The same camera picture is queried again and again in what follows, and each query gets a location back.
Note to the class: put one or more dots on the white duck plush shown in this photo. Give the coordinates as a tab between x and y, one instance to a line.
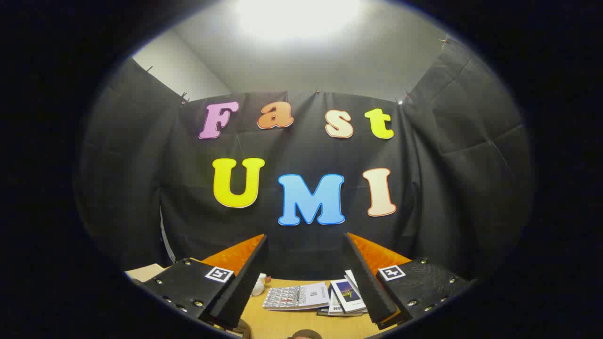
258	285

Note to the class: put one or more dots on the grey patterned cover book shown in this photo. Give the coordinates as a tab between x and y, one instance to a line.
294	297

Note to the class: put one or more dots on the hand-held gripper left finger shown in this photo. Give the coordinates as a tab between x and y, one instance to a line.
245	278

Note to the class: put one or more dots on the dark cover book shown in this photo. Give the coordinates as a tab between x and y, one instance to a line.
325	312

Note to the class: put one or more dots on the white book with black print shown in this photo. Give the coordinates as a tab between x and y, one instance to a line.
335	307

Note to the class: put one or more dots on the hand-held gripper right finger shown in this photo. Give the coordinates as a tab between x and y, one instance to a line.
365	282

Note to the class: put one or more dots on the night photo cover book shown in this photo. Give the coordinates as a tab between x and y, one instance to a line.
347	294

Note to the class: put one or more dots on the beige fabric storage box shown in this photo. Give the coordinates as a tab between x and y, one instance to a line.
143	272

